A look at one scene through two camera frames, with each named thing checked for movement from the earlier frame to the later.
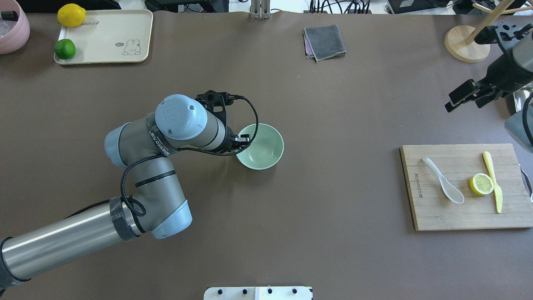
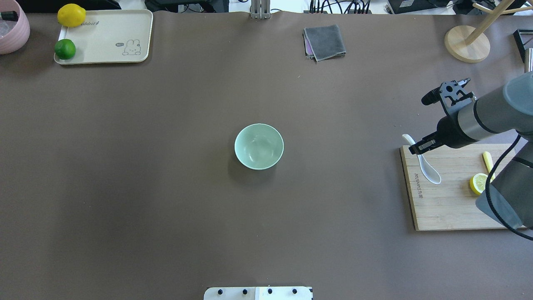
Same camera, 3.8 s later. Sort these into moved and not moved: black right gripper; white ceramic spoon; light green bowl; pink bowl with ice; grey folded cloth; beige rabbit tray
Moved: white ceramic spoon; black right gripper
Not moved: pink bowl with ice; light green bowl; grey folded cloth; beige rabbit tray
